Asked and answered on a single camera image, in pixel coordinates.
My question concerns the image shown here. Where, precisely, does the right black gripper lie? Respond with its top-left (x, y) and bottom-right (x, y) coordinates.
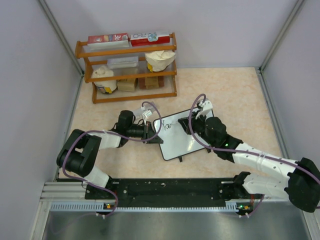
top-left (179, 110), bottom-right (217, 148)

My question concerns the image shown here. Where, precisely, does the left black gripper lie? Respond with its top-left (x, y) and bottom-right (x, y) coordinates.
top-left (127, 121), bottom-right (163, 144)

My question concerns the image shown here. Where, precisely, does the black framed whiteboard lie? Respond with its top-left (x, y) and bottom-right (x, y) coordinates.
top-left (152, 109), bottom-right (205, 161)

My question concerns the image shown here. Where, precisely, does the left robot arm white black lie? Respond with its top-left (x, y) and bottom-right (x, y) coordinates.
top-left (56, 110), bottom-right (164, 199)

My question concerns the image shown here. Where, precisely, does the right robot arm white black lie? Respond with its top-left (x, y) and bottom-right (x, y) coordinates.
top-left (178, 116), bottom-right (320, 213)

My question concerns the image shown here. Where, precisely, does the brown cardboard box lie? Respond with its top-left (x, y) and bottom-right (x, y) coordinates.
top-left (138, 76), bottom-right (165, 90)

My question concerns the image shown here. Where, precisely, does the tan cardboard box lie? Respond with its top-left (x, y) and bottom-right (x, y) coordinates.
top-left (117, 78), bottom-right (137, 92)

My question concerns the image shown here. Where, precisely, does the cream paper bag upper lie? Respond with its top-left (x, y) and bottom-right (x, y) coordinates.
top-left (144, 50), bottom-right (176, 73)

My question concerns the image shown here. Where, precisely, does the white bag lower left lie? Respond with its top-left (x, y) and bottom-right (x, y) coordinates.
top-left (91, 65), bottom-right (118, 95)

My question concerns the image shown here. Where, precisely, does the wooden three tier shelf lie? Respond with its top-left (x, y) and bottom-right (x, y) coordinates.
top-left (75, 32), bottom-right (178, 104)

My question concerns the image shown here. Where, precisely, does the clear plastic box on shelf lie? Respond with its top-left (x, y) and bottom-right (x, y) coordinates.
top-left (107, 56), bottom-right (139, 69)

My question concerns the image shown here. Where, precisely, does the red white wrap box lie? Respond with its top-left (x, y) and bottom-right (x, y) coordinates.
top-left (130, 31), bottom-right (171, 47)

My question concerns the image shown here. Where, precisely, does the red white foil box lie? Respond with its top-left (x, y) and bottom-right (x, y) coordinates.
top-left (87, 32), bottom-right (130, 51)

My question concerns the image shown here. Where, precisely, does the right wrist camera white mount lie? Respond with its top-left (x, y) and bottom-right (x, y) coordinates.
top-left (195, 100), bottom-right (213, 120)

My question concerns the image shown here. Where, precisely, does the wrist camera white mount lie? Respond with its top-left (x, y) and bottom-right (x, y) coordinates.
top-left (195, 100), bottom-right (213, 120)
top-left (141, 107), bottom-right (155, 122)

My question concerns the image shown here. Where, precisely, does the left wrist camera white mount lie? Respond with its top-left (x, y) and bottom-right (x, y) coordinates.
top-left (141, 107), bottom-right (155, 122)

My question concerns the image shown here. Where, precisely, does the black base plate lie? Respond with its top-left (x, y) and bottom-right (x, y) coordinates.
top-left (84, 178), bottom-right (254, 209)

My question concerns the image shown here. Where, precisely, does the grey slotted cable duct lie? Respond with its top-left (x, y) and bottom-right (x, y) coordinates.
top-left (49, 199), bottom-right (253, 213)

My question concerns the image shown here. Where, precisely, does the aluminium rail frame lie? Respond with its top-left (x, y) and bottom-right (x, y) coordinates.
top-left (40, 181), bottom-right (87, 201)

